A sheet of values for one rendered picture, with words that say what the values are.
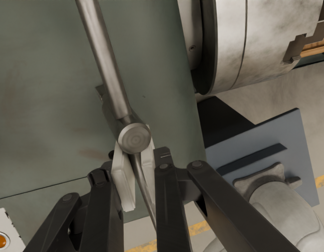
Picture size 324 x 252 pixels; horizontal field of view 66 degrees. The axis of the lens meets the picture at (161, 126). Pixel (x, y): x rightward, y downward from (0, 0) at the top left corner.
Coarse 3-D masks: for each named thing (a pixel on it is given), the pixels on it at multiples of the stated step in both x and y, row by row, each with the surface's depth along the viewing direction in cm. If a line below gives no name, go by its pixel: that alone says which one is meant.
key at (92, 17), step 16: (80, 0) 13; (96, 0) 13; (80, 16) 14; (96, 16) 13; (96, 32) 14; (96, 48) 14; (112, 48) 15; (112, 64) 15; (112, 80) 15; (112, 96) 16; (128, 112) 16; (144, 192) 19
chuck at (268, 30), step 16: (256, 0) 26; (272, 0) 26; (288, 0) 27; (304, 0) 27; (320, 0) 27; (256, 16) 27; (272, 16) 27; (288, 16) 28; (304, 16) 28; (256, 32) 28; (272, 32) 29; (288, 32) 29; (304, 32) 29; (256, 48) 30; (272, 48) 30; (256, 64) 32; (272, 64) 33; (288, 64) 34; (240, 80) 35; (256, 80) 37
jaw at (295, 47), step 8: (320, 16) 32; (320, 24) 32; (320, 32) 33; (296, 40) 31; (304, 40) 31; (312, 40) 34; (320, 40) 34; (288, 48) 32; (296, 48) 32; (288, 56) 34
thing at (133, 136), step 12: (108, 108) 19; (108, 120) 18; (120, 120) 16; (132, 120) 16; (120, 132) 15; (132, 132) 15; (144, 132) 16; (120, 144) 15; (132, 144) 16; (144, 144) 16
